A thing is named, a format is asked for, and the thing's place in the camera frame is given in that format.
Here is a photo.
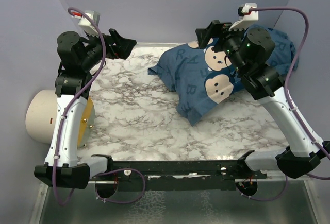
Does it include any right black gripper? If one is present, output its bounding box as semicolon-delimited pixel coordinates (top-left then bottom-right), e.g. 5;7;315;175
196;20;250;75

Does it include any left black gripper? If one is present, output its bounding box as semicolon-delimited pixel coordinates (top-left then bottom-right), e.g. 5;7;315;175
80;26;136;71

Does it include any blue lettered pillowcase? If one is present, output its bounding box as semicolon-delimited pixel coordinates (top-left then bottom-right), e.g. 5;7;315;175
147;25;300;126

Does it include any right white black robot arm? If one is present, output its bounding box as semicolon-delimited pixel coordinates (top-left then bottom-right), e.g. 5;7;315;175
195;20;329;179

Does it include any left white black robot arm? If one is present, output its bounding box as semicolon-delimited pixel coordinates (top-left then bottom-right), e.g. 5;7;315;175
34;28;137;189

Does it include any cream cylinder with orange lid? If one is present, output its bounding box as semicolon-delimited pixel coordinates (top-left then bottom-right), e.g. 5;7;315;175
25;90;95;148

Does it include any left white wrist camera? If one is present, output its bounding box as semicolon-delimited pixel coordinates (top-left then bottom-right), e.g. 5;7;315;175
78;10;101;37

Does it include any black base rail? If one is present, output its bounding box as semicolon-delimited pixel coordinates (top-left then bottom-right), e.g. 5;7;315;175
91;159;267;192

